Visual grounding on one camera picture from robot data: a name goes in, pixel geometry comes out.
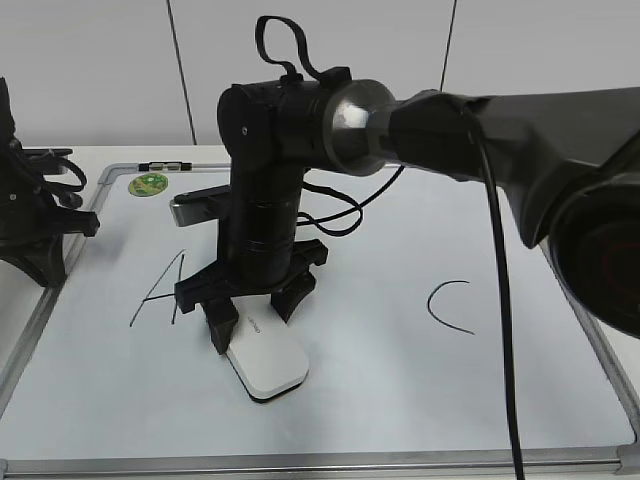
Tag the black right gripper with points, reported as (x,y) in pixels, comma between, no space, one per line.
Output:
(256,254)

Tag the white rectangular whiteboard eraser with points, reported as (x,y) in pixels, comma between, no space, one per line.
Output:
(266,356)

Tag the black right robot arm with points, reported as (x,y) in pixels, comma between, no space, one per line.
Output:
(568,164)

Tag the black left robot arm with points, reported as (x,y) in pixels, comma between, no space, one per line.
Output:
(40,202)

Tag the aluminium framed whiteboard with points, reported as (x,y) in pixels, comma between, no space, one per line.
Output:
(402,335)

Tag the green round magnet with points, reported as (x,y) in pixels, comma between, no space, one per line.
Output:
(148,185)

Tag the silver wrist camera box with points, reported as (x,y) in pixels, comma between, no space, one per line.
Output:
(188,211)

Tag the black marker on frame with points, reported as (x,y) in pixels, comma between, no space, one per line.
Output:
(169,166)

